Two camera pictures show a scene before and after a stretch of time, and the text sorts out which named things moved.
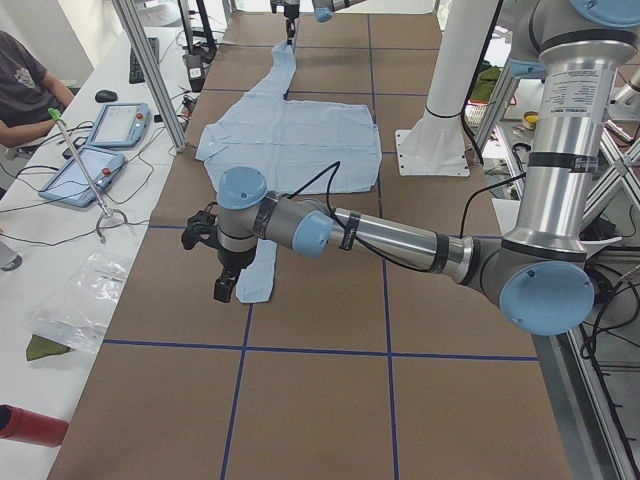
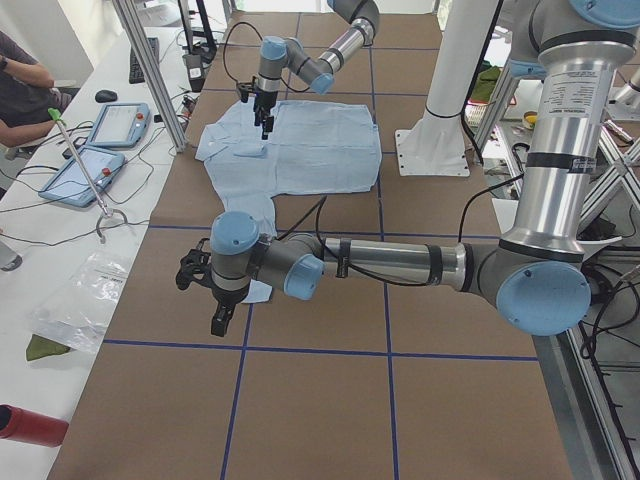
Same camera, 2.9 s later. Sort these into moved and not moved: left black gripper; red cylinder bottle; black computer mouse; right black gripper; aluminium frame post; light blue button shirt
Moved: right black gripper; left black gripper
Not moved: black computer mouse; aluminium frame post; light blue button shirt; red cylinder bottle
